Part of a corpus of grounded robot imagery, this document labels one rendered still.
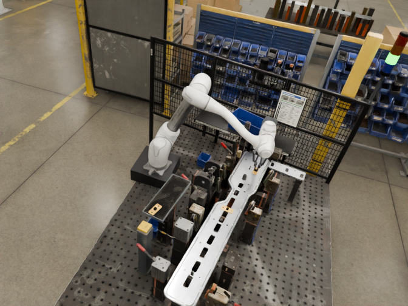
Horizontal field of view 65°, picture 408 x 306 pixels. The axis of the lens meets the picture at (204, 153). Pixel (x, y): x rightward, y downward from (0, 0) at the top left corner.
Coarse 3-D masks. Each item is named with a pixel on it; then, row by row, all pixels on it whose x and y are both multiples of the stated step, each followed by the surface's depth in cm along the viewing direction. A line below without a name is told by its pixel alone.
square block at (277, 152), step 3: (276, 150) 264; (279, 150) 264; (273, 153) 262; (276, 153) 261; (279, 153) 261; (270, 156) 265; (273, 156) 264; (276, 156) 263; (279, 156) 266; (270, 159) 267; (273, 159) 266; (276, 159) 265; (273, 165) 269; (267, 168) 274; (267, 171) 276; (264, 174) 279; (267, 174) 280; (264, 177) 281
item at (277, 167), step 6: (270, 162) 260; (276, 162) 261; (270, 168) 255; (276, 168) 256; (282, 168) 256; (288, 168) 257; (288, 174) 252; (294, 174) 253; (300, 174) 253; (300, 180) 250
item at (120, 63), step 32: (96, 0) 392; (128, 0) 379; (160, 0) 369; (96, 32) 419; (128, 32) 406; (160, 32) 393; (96, 64) 449; (128, 64) 434; (128, 96) 466; (160, 96) 451
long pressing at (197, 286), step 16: (240, 160) 257; (240, 176) 244; (256, 176) 246; (240, 192) 231; (240, 208) 220; (208, 224) 206; (224, 224) 208; (192, 240) 196; (224, 240) 198; (192, 256) 188; (208, 256) 189; (176, 272) 179; (208, 272) 181; (176, 288) 172; (192, 288) 173; (192, 304) 167
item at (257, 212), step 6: (252, 210) 219; (258, 210) 215; (246, 216) 219; (252, 216) 216; (258, 216) 213; (246, 222) 222; (252, 222) 219; (258, 222) 218; (246, 228) 226; (252, 228) 223; (246, 234) 229; (252, 234) 227; (240, 240) 235; (246, 240) 233; (252, 240) 232
